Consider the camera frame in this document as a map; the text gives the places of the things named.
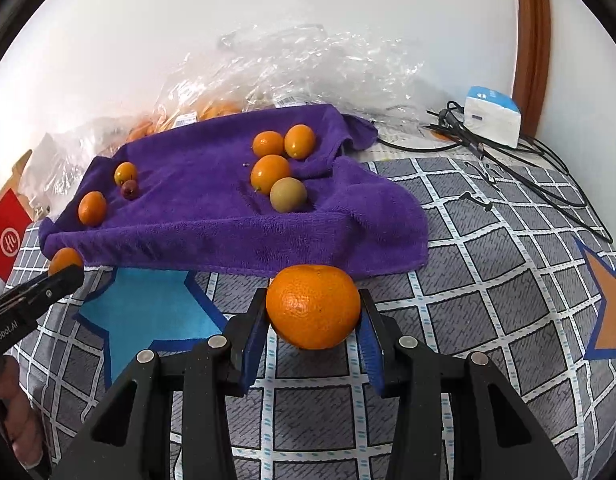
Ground pile of bagged oranges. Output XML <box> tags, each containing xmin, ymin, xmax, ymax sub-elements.
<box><xmin>125</xmin><ymin>100</ymin><xmax>243</xmax><ymax>141</ymax></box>

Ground purple towel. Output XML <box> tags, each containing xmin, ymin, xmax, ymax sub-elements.
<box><xmin>38</xmin><ymin>103</ymin><xmax>429</xmax><ymax>278</ymax></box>

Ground person's left hand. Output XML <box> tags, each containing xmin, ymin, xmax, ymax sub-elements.
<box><xmin>0</xmin><ymin>356</ymin><xmax>45</xmax><ymax>466</ymax></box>

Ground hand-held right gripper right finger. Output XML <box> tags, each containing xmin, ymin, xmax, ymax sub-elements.
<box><xmin>358</xmin><ymin>289</ymin><xmax>571</xmax><ymax>480</ymax></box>

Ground grey checked sheet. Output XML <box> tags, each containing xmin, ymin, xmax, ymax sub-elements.
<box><xmin>0</xmin><ymin>155</ymin><xmax>616</xmax><ymax>480</ymax></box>

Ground yellow-green round fruit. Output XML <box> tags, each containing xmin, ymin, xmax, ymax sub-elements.
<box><xmin>270</xmin><ymin>177</ymin><xmax>307</xmax><ymax>213</ymax></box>

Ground black cables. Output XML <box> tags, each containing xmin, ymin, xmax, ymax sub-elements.
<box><xmin>373</xmin><ymin>101</ymin><xmax>613</xmax><ymax>243</ymax></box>

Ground small orange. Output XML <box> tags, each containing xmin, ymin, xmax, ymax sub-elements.
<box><xmin>114</xmin><ymin>161</ymin><xmax>139</xmax><ymax>186</ymax></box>
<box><xmin>48</xmin><ymin>247</ymin><xmax>85</xmax><ymax>276</ymax></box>
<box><xmin>250</xmin><ymin>154</ymin><xmax>292</xmax><ymax>193</ymax></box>
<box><xmin>252</xmin><ymin>131</ymin><xmax>285</xmax><ymax>158</ymax></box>
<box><xmin>78</xmin><ymin>191</ymin><xmax>108</xmax><ymax>227</ymax></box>
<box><xmin>284</xmin><ymin>125</ymin><xmax>317</xmax><ymax>161</ymax></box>

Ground red box with white text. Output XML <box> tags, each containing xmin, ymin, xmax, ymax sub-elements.
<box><xmin>0</xmin><ymin>187</ymin><xmax>35</xmax><ymax>283</ymax></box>

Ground wooden door frame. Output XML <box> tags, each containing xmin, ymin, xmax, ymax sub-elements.
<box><xmin>510</xmin><ymin>0</ymin><xmax>553</xmax><ymax>136</ymax></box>

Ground large orange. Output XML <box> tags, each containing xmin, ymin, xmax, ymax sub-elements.
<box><xmin>266</xmin><ymin>265</ymin><xmax>362</xmax><ymax>351</ymax></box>

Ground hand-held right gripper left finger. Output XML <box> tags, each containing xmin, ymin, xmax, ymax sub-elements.
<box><xmin>60</xmin><ymin>287</ymin><xmax>269</xmax><ymax>480</ymax></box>

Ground clear plastic bag with label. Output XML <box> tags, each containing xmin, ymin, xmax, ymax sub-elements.
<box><xmin>120</xmin><ymin>22</ymin><xmax>441</xmax><ymax>148</ymax></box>

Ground white and blue box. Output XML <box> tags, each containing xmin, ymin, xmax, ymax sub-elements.
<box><xmin>462</xmin><ymin>86</ymin><xmax>522</xmax><ymax>148</ymax></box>

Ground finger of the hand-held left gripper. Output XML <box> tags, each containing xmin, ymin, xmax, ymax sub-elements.
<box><xmin>0</xmin><ymin>264</ymin><xmax>85</xmax><ymax>361</ymax></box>

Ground brown paper bag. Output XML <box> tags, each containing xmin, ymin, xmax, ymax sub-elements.
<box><xmin>8</xmin><ymin>149</ymin><xmax>34</xmax><ymax>196</ymax></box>

